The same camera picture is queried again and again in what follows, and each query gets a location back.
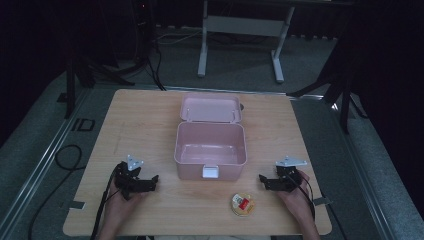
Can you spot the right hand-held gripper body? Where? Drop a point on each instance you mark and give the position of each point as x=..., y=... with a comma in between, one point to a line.
x=286, y=178

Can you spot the grey tape piece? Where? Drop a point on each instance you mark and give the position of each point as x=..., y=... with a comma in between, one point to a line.
x=322, y=201
x=76, y=205

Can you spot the person's right hand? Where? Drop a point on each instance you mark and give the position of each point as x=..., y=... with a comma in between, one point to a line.
x=296, y=200

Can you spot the person's left hand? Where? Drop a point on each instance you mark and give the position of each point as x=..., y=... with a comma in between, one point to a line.
x=121, y=206

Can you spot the pink plastic box with lid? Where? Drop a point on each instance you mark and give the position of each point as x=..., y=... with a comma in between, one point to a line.
x=210, y=146

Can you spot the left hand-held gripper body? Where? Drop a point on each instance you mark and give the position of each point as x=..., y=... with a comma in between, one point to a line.
x=126, y=178

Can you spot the black tripod stand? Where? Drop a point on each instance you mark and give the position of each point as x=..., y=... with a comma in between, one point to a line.
x=71, y=83
x=343, y=96

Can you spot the white metal desk frame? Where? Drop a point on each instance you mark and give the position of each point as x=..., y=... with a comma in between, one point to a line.
x=245, y=26

